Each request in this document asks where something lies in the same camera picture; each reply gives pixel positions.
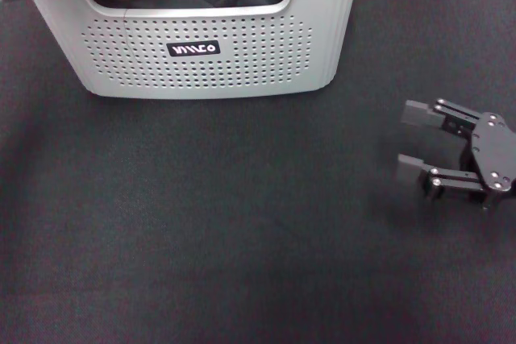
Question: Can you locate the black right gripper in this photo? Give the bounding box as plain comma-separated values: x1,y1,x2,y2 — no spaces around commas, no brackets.
396,97,516,211

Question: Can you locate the black tablecloth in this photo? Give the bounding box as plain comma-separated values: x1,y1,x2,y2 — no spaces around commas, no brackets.
0,0,516,344

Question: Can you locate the grey perforated plastic storage box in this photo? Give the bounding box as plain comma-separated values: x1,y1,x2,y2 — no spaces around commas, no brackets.
30,0,364,101

